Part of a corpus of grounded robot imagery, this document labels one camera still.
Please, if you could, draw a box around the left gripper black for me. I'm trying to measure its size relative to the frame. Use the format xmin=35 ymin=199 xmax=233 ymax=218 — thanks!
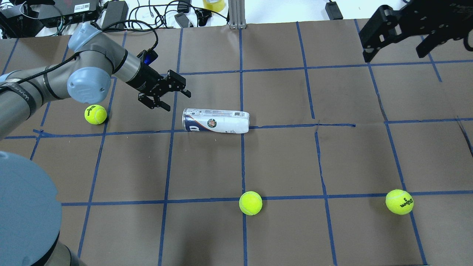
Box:
xmin=126 ymin=50 xmax=191 ymax=112

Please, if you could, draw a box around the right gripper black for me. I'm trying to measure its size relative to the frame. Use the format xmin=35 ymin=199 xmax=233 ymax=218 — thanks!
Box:
xmin=359 ymin=0 xmax=473 ymax=62

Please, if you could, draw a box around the clear tennis ball can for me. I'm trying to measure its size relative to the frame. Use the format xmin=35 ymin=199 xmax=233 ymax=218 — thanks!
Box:
xmin=182 ymin=108 xmax=250 ymax=134

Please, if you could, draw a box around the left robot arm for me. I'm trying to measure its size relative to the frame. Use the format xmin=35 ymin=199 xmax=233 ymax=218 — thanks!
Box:
xmin=1 ymin=24 xmax=191 ymax=266

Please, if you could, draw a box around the tennis ball near left gripper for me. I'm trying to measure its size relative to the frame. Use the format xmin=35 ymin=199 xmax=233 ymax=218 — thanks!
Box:
xmin=84 ymin=105 xmax=108 ymax=125

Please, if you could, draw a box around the tennis ball centre front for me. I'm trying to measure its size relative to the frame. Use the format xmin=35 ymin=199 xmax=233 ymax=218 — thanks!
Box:
xmin=239 ymin=191 xmax=262 ymax=216

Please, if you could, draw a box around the tennis ball near base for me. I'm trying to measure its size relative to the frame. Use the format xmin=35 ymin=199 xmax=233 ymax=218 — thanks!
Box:
xmin=385 ymin=189 xmax=414 ymax=215

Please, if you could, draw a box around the black power adapter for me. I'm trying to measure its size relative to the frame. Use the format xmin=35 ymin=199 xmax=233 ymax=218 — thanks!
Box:
xmin=325 ymin=0 xmax=344 ymax=20

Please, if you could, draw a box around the yellow tape roll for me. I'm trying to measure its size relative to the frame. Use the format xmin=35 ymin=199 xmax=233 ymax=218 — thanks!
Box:
xmin=203 ymin=0 xmax=226 ymax=12

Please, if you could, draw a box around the aluminium frame post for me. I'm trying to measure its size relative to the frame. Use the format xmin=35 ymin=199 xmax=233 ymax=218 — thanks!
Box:
xmin=228 ymin=0 xmax=247 ymax=29

